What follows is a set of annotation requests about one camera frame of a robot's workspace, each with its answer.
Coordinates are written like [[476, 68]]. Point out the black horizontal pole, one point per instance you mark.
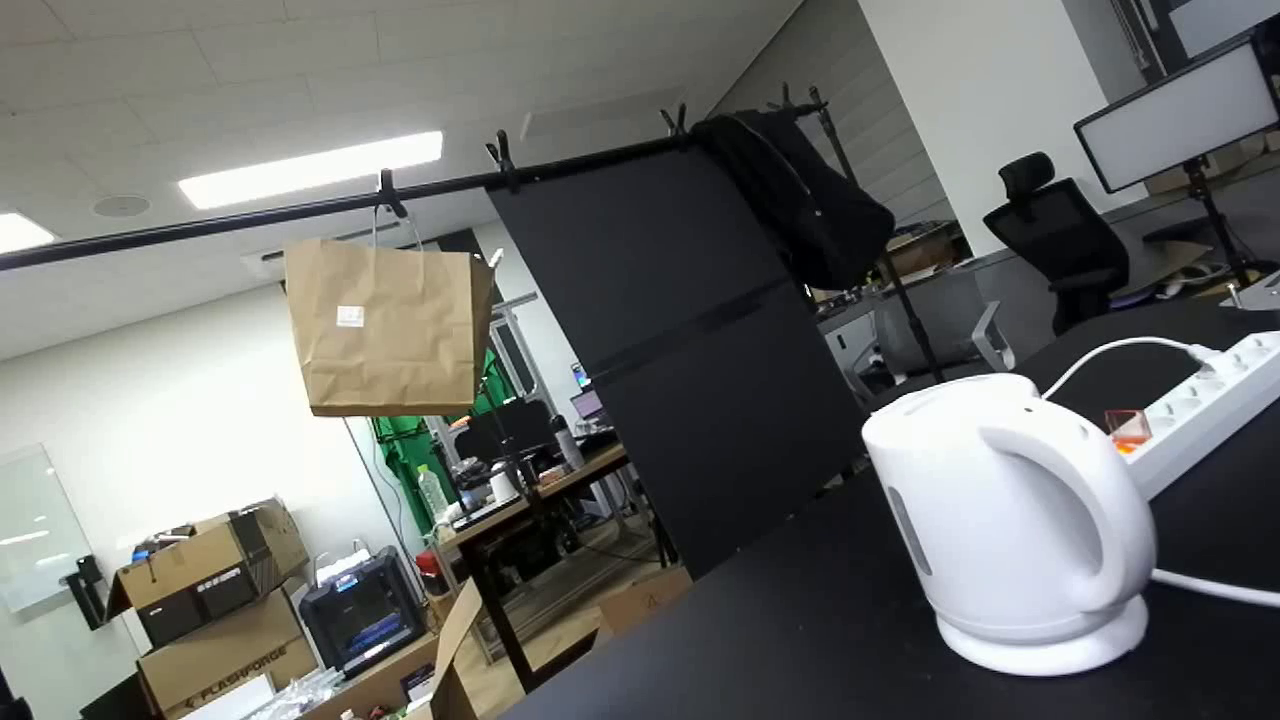
[[387, 193]]

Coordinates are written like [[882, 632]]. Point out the black office chair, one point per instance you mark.
[[1049, 225]]

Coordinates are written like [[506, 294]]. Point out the wooden desk black frame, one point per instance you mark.
[[476, 539]]

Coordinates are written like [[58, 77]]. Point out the upper cardboard box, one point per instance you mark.
[[218, 570]]

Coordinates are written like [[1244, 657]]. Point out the cardboard box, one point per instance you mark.
[[218, 570], [255, 642]]

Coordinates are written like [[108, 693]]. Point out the white monitor screen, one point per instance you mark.
[[1203, 111]]

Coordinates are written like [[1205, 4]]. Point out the ceiling light panel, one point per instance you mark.
[[313, 168]]

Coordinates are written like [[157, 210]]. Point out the lower cardboard box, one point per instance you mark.
[[255, 642]]

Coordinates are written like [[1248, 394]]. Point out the brown paper bag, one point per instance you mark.
[[388, 329]]

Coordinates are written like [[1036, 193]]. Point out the green cloth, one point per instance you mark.
[[417, 458]]

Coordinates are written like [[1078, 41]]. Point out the black backdrop board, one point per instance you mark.
[[698, 341]]

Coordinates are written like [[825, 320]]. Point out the white power strip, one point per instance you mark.
[[1205, 408]]

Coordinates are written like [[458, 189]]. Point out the black hanging bag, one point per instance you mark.
[[825, 225]]

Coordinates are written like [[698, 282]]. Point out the white electric kettle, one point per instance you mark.
[[1023, 523]]

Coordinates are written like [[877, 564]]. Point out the black 3D printer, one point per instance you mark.
[[361, 615]]

